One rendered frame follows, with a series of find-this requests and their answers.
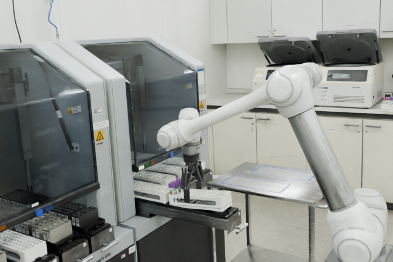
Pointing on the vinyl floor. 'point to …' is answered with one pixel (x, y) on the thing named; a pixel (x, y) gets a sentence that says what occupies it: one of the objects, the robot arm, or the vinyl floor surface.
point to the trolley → (259, 183)
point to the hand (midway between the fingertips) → (193, 194)
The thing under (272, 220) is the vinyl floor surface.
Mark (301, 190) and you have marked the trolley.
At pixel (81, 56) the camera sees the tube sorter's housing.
